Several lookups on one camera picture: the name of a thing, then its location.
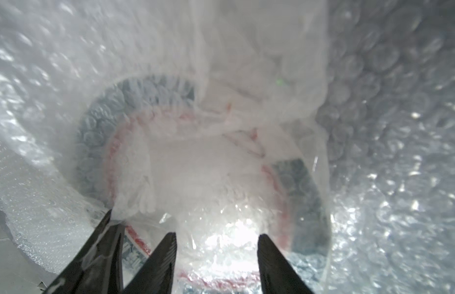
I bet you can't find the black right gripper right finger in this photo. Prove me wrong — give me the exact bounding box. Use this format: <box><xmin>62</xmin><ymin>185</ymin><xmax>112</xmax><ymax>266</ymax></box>
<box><xmin>257</xmin><ymin>234</ymin><xmax>314</xmax><ymax>294</ymax></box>

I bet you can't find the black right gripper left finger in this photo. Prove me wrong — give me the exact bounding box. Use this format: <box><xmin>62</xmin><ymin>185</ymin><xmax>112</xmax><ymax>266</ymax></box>
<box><xmin>122</xmin><ymin>232</ymin><xmax>177</xmax><ymax>294</ymax></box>

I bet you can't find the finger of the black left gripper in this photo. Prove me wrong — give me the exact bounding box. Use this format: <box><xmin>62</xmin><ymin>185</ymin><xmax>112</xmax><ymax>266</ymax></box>
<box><xmin>45</xmin><ymin>210</ymin><xmax>125</xmax><ymax>294</ymax></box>

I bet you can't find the bubble plate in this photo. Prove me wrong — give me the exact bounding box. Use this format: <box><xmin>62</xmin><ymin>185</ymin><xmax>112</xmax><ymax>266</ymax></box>
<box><xmin>76</xmin><ymin>75</ymin><xmax>332</xmax><ymax>294</ymax></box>

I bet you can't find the large bubble wrap sheet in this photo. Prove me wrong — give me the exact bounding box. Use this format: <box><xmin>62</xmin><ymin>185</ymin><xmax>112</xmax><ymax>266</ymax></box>
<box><xmin>0</xmin><ymin>1</ymin><xmax>455</xmax><ymax>294</ymax></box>

